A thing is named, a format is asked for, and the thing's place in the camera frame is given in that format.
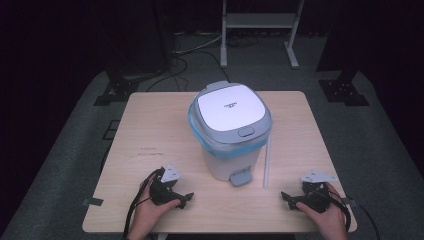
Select blue trash bag liner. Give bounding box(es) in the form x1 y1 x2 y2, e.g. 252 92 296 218
187 105 270 160

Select white metal stand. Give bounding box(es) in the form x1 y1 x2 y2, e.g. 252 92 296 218
219 0 306 70

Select person's right hand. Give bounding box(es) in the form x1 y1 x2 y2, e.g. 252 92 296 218
295 182 348 239

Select black stand base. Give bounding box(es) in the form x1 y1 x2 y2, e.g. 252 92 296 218
92 69 140 107
317 70 371 107

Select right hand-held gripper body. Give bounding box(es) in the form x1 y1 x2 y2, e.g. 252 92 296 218
298 168 338 214

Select black floor cables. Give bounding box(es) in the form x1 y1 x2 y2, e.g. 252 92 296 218
145 32 232 93

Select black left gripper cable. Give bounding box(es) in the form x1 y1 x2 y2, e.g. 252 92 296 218
122 168 165 240

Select white pedal trash bin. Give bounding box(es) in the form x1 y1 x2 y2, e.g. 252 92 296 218
187 80 273 187

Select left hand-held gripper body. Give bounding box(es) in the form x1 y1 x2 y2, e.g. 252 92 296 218
149 163 183 206

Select white drinking straw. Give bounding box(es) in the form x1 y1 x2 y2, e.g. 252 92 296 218
262 132 272 190

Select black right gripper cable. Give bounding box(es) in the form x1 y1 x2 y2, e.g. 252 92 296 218
311 189 382 240

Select person's left hand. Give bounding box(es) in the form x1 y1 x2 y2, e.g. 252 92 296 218
127 174 182 238

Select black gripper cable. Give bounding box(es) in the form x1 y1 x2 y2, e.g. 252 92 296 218
311 189 382 240
122 168 165 240

